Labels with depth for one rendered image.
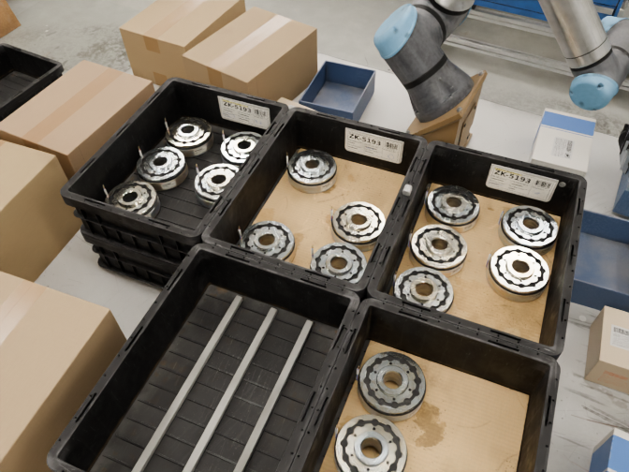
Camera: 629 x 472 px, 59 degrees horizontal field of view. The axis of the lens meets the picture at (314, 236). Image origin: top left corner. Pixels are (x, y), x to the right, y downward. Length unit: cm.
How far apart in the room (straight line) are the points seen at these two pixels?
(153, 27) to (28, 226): 70
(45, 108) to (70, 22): 228
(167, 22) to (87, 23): 200
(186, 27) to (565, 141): 102
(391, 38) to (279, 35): 40
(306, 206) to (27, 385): 58
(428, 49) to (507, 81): 175
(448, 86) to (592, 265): 50
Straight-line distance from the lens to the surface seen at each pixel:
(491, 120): 160
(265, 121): 126
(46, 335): 98
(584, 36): 113
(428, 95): 133
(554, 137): 145
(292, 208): 113
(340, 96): 162
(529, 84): 306
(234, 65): 149
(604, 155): 159
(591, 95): 116
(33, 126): 144
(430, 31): 134
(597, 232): 137
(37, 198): 126
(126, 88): 147
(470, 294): 103
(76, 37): 357
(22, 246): 127
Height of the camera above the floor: 166
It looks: 50 degrees down
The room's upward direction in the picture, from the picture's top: 2 degrees counter-clockwise
